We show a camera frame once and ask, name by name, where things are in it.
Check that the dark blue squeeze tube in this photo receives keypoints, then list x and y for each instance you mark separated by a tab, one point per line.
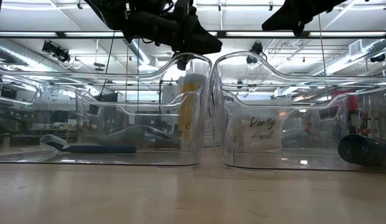
363	151

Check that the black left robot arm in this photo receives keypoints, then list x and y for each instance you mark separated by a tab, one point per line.
108	12

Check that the blue disposable razor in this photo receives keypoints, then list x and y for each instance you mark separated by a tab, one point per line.
102	149

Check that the grey travel bottle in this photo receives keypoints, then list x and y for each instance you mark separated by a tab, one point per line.
164	143

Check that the clear bin Vanity Pack label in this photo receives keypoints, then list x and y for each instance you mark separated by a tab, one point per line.
261	130

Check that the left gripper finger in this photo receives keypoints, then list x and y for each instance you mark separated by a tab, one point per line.
199	42

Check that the clear plastic bin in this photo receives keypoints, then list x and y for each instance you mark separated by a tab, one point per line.
87	124
304	158
25	124

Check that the white wipes canister yellow label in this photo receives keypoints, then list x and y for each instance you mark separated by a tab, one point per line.
188	105

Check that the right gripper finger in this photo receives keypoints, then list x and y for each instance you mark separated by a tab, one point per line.
286	17

